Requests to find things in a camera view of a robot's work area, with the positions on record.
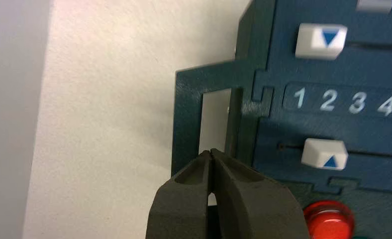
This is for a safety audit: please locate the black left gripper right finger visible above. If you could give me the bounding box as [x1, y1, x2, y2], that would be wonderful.
[210, 148, 311, 239]

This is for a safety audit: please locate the white slider knob up arrow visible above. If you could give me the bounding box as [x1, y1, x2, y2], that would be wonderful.
[300, 138, 349, 171]

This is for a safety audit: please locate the blue grey task board box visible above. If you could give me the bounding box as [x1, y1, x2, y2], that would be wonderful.
[171, 0, 392, 239]

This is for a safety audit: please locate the white slider knob down arrow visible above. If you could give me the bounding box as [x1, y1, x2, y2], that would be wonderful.
[294, 22, 349, 61]

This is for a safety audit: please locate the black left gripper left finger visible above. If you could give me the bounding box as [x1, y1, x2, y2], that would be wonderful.
[145, 150, 213, 239]

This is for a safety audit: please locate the red round push button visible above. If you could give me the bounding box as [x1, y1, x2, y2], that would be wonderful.
[302, 200, 356, 239]

